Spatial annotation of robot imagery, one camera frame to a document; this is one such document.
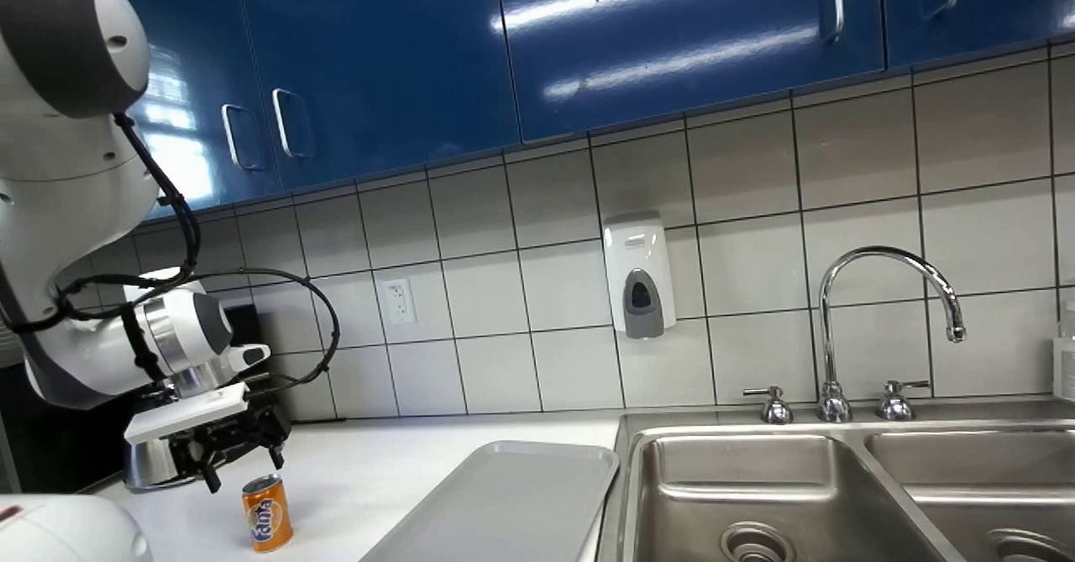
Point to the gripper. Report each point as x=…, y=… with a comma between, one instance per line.
x=243, y=429

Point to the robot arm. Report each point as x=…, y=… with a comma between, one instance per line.
x=59, y=209

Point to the orange soda can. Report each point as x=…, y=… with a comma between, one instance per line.
x=269, y=516

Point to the grey plastic tray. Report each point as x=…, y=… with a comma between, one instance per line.
x=504, y=503

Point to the silver metal pot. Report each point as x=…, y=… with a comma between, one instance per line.
x=151, y=465

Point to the chrome tap lever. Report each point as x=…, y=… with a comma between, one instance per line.
x=894, y=400
x=774, y=407

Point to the stainless steel double sink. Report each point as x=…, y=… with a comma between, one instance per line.
x=840, y=495

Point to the chrome gooseneck tap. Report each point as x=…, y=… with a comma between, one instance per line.
x=827, y=327

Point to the clear plastic bottle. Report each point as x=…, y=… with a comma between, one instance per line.
x=1067, y=360

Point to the white wall socket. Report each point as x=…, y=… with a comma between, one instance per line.
x=400, y=301

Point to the white wall soap dispenser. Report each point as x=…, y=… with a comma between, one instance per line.
x=638, y=276

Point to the blue wall cabinet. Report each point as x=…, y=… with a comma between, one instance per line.
x=588, y=33

